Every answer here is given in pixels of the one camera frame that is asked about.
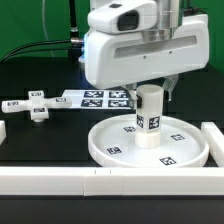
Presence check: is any white left fence bar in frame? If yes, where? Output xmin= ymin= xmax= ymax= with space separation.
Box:
xmin=0 ymin=120 xmax=6 ymax=145

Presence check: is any white marker tag sheet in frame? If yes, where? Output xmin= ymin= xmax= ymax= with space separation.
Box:
xmin=63 ymin=90 xmax=134 ymax=110

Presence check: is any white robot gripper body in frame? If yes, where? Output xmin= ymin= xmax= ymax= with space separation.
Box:
xmin=85 ymin=14 xmax=209 ymax=89

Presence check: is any white right fence bar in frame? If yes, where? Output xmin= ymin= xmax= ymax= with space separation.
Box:
xmin=201 ymin=122 xmax=224 ymax=168

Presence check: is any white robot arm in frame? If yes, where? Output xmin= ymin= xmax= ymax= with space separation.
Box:
xmin=85 ymin=0 xmax=209 ymax=92

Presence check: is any white fence bar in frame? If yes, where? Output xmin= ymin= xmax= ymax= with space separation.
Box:
xmin=201 ymin=122 xmax=224 ymax=168
xmin=0 ymin=120 xmax=6 ymax=145
xmin=0 ymin=167 xmax=224 ymax=196

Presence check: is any white cross-shaped table base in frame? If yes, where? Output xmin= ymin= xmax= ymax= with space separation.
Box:
xmin=1 ymin=90 xmax=72 ymax=122

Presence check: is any black cable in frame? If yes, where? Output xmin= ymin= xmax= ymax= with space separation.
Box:
xmin=0 ymin=37 xmax=84 ymax=64

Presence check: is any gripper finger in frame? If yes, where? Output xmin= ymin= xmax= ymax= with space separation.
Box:
xmin=163 ymin=74 xmax=179 ymax=101
xmin=125 ymin=83 xmax=138 ymax=107

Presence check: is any thin white cable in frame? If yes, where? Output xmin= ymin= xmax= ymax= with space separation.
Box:
xmin=41 ymin=0 xmax=56 ymax=58

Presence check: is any white round table top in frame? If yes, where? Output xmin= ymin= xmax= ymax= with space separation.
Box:
xmin=88 ymin=114 xmax=209 ymax=168

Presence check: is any white front fence bar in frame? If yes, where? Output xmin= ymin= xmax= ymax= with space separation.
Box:
xmin=0 ymin=167 xmax=224 ymax=196

